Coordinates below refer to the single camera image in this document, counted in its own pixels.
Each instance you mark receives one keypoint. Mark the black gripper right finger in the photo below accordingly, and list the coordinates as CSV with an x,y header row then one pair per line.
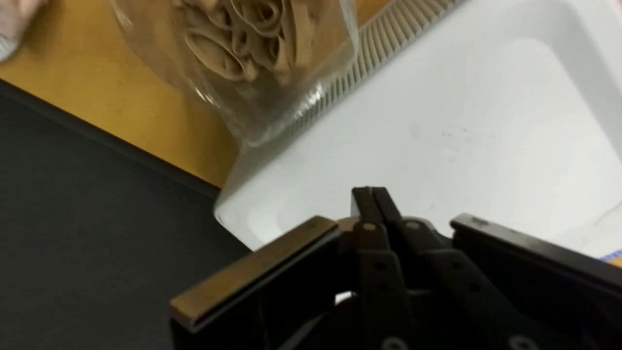
x,y
518,272

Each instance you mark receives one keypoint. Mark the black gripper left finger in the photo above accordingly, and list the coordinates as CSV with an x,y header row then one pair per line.
x,y
260,278

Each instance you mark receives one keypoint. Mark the white plastic storage bin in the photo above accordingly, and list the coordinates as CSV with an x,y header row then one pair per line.
x,y
487,128

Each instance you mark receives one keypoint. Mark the clear bag of snacks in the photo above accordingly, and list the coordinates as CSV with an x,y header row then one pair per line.
x,y
260,51

